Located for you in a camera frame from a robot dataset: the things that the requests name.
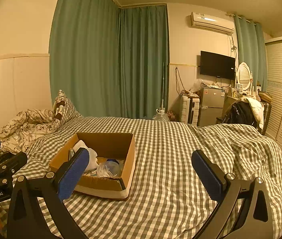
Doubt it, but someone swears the wide green curtain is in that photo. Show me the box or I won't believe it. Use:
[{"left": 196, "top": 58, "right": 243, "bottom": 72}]
[{"left": 49, "top": 0, "right": 121, "bottom": 119}]

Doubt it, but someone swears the green corner curtain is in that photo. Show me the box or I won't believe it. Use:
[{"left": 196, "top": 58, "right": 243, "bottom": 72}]
[{"left": 118, "top": 4, "right": 169, "bottom": 120}]

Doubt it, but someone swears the white padded jacket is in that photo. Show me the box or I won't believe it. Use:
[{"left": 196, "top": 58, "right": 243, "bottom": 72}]
[{"left": 238, "top": 97, "right": 265, "bottom": 130}]

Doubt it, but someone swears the white sock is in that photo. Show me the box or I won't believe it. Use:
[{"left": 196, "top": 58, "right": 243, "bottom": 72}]
[{"left": 73, "top": 140, "right": 98, "bottom": 170}]

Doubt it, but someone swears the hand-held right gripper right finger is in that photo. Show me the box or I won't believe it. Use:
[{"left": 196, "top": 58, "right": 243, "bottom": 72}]
[{"left": 191, "top": 150, "right": 273, "bottom": 239}]

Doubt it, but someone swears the brown cardboard box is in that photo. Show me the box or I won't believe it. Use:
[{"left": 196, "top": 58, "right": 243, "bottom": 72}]
[{"left": 49, "top": 132, "right": 136, "bottom": 201}]

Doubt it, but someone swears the white air conditioner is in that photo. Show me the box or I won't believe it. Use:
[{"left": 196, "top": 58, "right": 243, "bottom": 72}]
[{"left": 187, "top": 11, "right": 235, "bottom": 35}]

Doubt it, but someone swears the white oval mirror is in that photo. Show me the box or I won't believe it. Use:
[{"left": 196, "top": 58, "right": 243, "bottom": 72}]
[{"left": 235, "top": 62, "right": 253, "bottom": 90}]

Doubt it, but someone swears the silver small fridge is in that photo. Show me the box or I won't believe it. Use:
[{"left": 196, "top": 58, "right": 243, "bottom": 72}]
[{"left": 197, "top": 86, "right": 225, "bottom": 127}]

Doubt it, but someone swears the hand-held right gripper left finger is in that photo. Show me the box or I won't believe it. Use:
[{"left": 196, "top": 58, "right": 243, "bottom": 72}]
[{"left": 7, "top": 148, "right": 90, "bottom": 239}]

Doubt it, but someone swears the wooden dressing table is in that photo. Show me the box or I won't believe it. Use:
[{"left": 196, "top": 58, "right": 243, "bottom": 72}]
[{"left": 223, "top": 93, "right": 258, "bottom": 117}]

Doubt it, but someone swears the clear plastic water bottle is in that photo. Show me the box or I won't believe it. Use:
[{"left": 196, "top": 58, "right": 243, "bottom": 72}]
[{"left": 152, "top": 108, "right": 170, "bottom": 122}]

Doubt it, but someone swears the black wall television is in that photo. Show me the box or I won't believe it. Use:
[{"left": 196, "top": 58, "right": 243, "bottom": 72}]
[{"left": 200, "top": 50, "right": 236, "bottom": 80}]

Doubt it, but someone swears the clear bag of cotton swabs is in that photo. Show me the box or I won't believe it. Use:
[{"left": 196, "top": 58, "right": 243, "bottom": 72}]
[{"left": 96, "top": 161, "right": 122, "bottom": 179}]

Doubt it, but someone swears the brown patterned pillow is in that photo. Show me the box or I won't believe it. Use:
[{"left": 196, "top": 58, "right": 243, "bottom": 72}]
[{"left": 53, "top": 90, "right": 83, "bottom": 126}]

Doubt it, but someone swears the narrow green curtain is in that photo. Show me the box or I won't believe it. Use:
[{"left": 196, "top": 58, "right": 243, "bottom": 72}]
[{"left": 233, "top": 15, "right": 267, "bottom": 92}]

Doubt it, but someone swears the clear plastic bag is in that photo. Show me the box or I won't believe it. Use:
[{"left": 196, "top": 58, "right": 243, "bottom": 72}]
[{"left": 189, "top": 78, "right": 207, "bottom": 94}]

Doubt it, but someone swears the floral duvet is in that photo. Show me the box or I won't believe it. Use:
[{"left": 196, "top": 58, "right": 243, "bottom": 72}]
[{"left": 0, "top": 109, "right": 61, "bottom": 155}]

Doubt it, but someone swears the white suitcase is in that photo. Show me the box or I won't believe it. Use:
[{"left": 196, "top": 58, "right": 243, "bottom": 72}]
[{"left": 179, "top": 95, "right": 201, "bottom": 126}]

